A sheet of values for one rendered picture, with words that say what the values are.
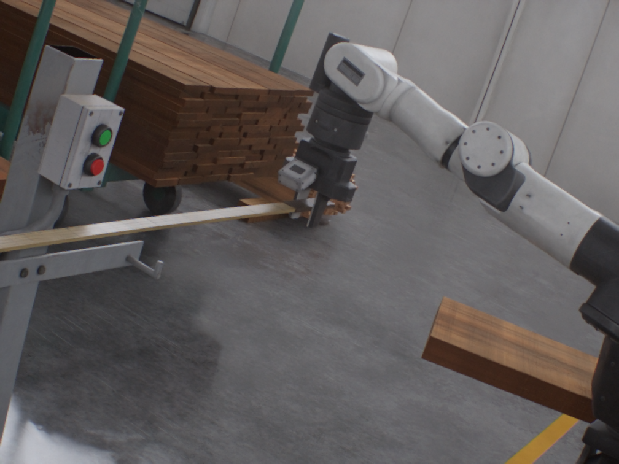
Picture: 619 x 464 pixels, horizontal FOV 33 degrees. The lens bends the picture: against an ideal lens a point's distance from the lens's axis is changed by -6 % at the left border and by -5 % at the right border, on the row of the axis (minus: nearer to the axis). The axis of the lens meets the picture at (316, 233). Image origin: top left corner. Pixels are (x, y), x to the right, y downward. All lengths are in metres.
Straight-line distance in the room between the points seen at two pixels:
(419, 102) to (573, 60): 8.20
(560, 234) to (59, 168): 0.67
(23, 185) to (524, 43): 8.64
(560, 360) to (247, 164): 2.60
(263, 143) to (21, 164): 3.18
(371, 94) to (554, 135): 8.26
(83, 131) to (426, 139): 0.50
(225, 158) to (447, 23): 6.01
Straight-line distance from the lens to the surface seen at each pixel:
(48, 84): 1.42
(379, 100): 1.59
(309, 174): 1.64
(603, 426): 1.75
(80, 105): 1.38
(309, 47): 10.81
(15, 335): 1.55
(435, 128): 1.56
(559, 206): 1.49
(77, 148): 1.38
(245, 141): 4.46
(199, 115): 4.13
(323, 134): 1.64
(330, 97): 1.64
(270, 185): 5.68
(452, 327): 2.11
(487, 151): 1.51
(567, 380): 2.09
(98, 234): 1.28
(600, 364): 1.69
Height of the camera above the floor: 1.57
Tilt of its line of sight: 16 degrees down
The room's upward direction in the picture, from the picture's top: 20 degrees clockwise
